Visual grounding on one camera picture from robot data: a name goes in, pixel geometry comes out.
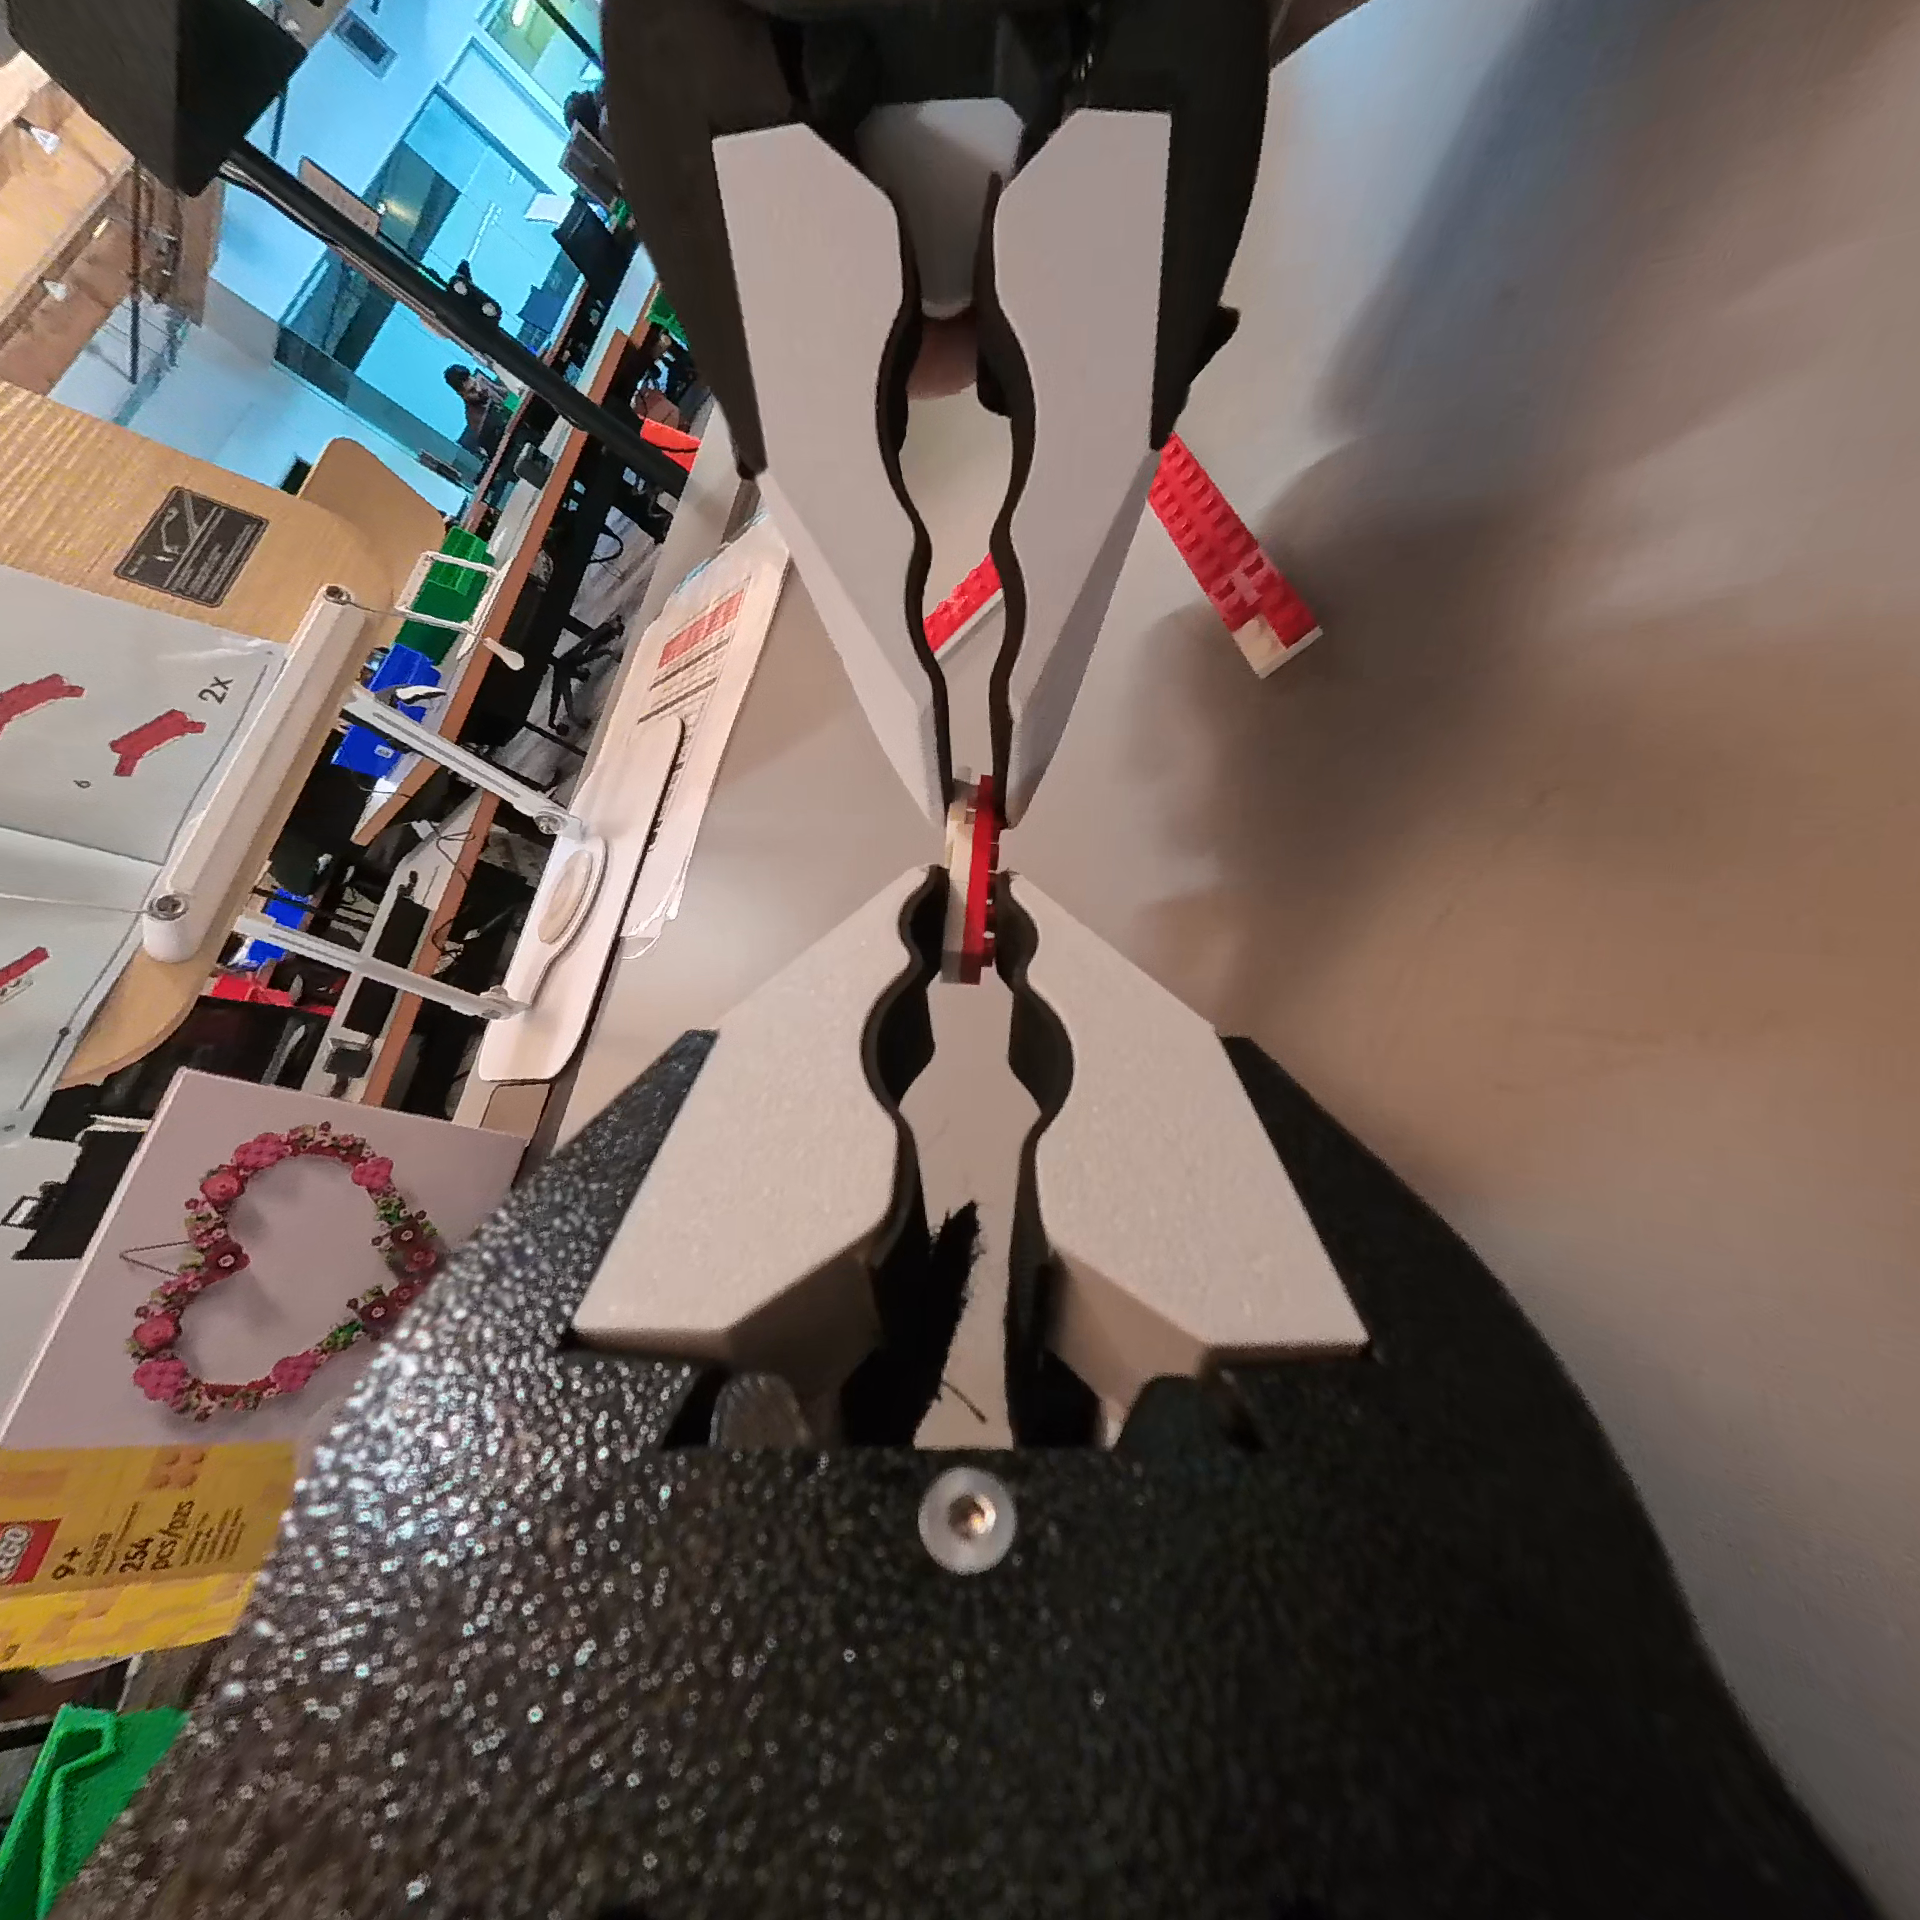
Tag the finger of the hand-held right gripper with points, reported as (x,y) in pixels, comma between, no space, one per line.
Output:
(1096,331)
(809,331)

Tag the black metal frame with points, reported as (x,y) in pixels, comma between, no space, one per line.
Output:
(450,324)

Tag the green plastic bin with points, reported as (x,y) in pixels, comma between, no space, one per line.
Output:
(89,1800)

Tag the wooden book stand white base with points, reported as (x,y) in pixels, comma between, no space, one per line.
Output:
(254,751)

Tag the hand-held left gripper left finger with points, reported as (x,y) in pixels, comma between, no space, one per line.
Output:
(750,1202)

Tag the person's right hand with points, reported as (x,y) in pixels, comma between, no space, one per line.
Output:
(943,358)

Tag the red white toy brick frame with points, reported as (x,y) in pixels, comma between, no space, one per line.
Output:
(1230,556)

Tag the small red white brick assembly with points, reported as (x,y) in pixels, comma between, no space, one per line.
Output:
(984,902)

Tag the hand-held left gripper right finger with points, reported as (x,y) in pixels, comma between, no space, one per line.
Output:
(1185,1202)

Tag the open instruction booklet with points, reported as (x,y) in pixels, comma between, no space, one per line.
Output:
(89,811)

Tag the yellow white toy set box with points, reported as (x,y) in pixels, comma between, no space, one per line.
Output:
(135,1141)

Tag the clear sleeve with papers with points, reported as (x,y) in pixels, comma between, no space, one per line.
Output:
(735,751)

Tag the long office desk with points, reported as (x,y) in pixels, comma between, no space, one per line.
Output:
(495,630)

